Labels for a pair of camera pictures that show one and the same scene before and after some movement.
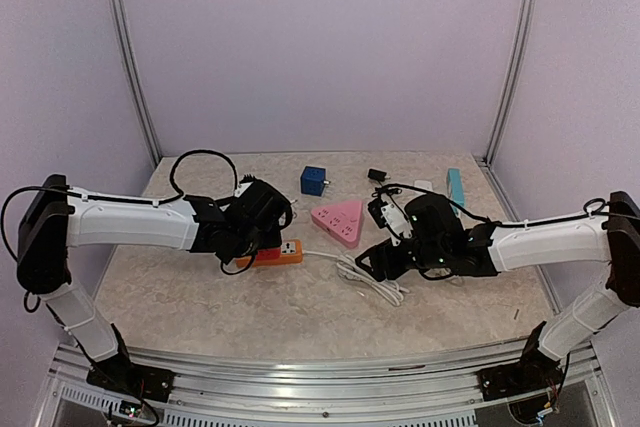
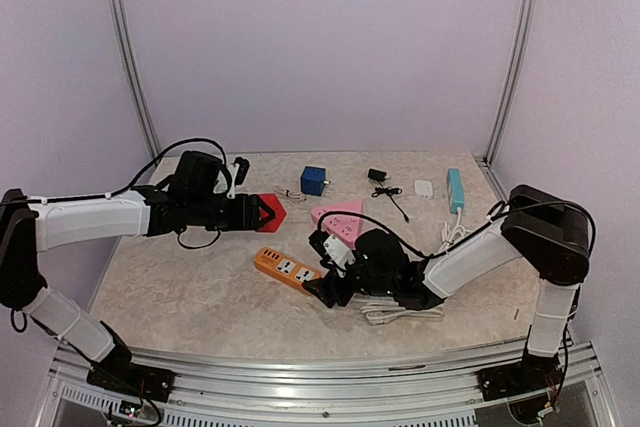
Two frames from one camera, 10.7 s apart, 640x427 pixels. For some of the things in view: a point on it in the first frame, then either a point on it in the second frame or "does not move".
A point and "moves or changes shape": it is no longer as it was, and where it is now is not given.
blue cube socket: [312, 180] does not move
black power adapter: [377, 174] does not move
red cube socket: [268, 253] moves or changes shape
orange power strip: [291, 251] to [285, 268]
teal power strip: [455, 186] does not move
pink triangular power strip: [341, 221] does not move
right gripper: [383, 258] to [329, 286]
